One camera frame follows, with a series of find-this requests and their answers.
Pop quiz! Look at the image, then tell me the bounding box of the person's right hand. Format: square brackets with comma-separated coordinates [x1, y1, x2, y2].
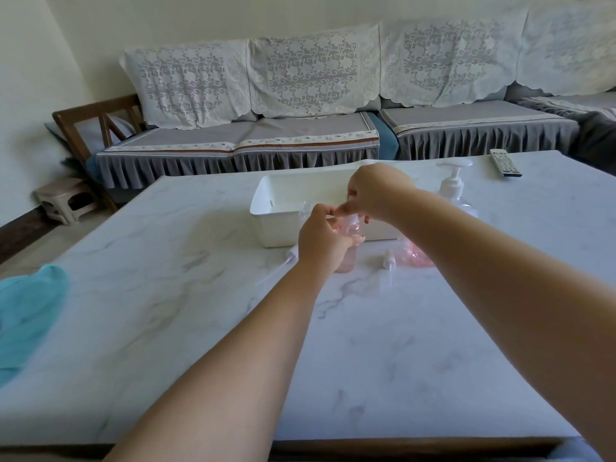
[333, 163, 420, 226]

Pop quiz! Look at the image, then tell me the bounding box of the person's left hand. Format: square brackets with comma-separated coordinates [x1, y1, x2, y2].
[297, 204, 367, 276]

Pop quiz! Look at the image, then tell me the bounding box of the small pink liquid bottle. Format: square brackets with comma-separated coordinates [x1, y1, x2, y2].
[335, 217, 361, 274]

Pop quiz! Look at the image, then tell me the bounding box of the person's left forearm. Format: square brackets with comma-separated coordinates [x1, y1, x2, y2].
[102, 262, 343, 462]

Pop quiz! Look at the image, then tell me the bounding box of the person's right forearm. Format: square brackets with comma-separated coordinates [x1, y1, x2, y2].
[389, 187, 616, 462]

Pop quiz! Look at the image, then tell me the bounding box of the small clear empty bottle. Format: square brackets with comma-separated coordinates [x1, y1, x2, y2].
[299, 200, 319, 231]

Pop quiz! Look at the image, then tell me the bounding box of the white spray nozzle with tube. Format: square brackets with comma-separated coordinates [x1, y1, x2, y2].
[257, 244, 302, 286]

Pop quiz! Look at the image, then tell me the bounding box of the white plastic storage tray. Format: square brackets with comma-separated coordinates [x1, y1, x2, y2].
[250, 159, 402, 249]

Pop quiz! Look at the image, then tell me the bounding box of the clear pump bottle pink liquid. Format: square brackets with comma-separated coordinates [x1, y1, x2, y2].
[396, 158, 479, 268]

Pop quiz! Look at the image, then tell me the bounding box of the grey skirted seat cover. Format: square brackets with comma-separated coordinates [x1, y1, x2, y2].
[379, 99, 581, 162]
[509, 91, 616, 122]
[95, 111, 381, 191]

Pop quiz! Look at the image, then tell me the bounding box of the white lace sofa cover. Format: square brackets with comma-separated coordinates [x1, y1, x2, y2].
[379, 6, 529, 109]
[119, 38, 254, 131]
[514, 0, 616, 98]
[247, 22, 382, 120]

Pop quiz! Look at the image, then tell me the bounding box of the grey remote control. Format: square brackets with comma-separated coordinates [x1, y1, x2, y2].
[489, 148, 523, 179]

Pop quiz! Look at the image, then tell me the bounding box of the grey sofa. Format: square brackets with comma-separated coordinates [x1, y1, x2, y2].
[44, 0, 616, 213]

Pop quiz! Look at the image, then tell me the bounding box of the brown wooden sofa armrest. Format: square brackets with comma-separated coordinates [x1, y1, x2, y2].
[51, 94, 146, 213]

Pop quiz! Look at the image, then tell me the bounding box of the small beige plastic stool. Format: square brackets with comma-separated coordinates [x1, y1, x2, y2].
[34, 177, 102, 227]

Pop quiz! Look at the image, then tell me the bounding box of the light blue garment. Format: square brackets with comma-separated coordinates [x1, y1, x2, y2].
[548, 437, 603, 462]

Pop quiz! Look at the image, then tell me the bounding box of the teal cloth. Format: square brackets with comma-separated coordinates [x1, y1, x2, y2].
[0, 264, 71, 386]

